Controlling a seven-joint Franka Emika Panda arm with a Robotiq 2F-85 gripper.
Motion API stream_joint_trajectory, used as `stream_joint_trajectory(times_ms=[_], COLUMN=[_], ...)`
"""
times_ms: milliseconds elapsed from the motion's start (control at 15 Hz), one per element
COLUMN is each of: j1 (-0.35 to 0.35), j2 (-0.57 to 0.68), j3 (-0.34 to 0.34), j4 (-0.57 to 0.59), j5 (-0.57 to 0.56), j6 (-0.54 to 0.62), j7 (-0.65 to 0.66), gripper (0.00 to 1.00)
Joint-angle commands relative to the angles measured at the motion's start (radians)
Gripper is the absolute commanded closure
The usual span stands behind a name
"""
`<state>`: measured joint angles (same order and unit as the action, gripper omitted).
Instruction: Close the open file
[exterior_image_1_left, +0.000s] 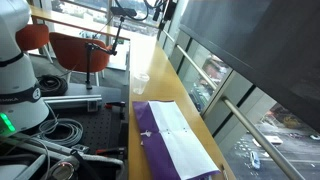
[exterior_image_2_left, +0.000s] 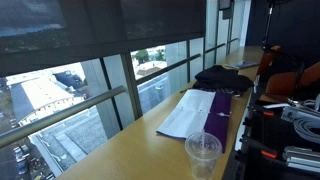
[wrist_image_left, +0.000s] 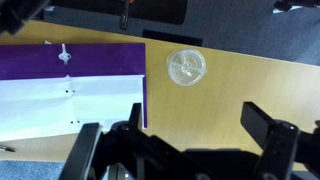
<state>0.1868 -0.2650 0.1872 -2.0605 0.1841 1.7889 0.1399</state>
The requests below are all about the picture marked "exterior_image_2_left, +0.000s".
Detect purple file folder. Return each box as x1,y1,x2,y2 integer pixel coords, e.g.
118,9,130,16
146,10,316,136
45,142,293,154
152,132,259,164
156,91,233,154

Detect white paper sheets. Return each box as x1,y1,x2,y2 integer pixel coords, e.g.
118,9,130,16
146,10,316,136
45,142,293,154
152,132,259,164
156,89,216,138

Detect black folded cloth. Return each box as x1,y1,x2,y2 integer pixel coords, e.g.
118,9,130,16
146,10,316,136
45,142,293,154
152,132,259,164
193,65,254,95

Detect clear plastic cup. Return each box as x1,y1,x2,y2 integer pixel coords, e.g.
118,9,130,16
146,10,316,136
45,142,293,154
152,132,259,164
185,132,222,180

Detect dark booklet on counter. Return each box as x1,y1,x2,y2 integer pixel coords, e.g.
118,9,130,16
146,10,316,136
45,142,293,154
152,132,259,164
226,61,259,69

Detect black breadboard table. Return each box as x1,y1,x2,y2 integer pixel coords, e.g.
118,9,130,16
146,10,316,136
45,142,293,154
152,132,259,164
235,108,320,180

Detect orange chair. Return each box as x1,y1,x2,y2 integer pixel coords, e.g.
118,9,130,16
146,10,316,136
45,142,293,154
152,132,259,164
257,45,320,103

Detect dark roller window blind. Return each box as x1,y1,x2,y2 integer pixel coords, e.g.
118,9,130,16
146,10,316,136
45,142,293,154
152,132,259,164
0,0,206,76

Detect metal window handrail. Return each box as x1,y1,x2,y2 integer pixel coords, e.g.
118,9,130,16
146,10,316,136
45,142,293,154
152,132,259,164
0,43,226,148

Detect aluminium extrusion bar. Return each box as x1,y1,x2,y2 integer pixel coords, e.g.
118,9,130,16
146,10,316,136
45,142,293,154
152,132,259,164
282,146,320,173

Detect black camera stand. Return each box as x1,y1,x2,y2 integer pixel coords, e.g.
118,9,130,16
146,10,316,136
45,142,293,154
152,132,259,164
262,0,281,51

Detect grey coiled cable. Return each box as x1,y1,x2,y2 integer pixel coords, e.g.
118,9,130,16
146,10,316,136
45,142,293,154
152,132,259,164
292,99,320,145

